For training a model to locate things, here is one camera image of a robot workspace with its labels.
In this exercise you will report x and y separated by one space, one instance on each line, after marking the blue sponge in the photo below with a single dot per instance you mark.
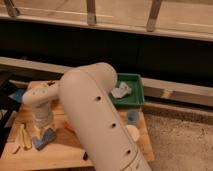
47 138

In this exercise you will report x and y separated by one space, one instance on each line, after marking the green plastic tray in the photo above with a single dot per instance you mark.
136 98

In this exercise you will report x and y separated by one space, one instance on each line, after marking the peeled banana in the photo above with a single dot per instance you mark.
22 140

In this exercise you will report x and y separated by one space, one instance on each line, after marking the crumpled white cloth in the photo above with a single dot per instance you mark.
121 91

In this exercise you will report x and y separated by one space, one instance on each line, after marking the blue object at left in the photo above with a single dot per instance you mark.
17 96

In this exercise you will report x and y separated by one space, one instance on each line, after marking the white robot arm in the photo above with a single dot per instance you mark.
84 95

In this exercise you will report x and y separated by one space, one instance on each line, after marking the wooden board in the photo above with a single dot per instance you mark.
66 150

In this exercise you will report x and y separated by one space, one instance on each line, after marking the blue cup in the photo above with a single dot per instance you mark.
132 117

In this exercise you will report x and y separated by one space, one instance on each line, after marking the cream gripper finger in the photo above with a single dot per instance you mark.
52 126
36 132

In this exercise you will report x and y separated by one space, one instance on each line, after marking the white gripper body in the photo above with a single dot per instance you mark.
43 122

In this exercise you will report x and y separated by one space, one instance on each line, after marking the white round container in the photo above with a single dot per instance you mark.
134 132

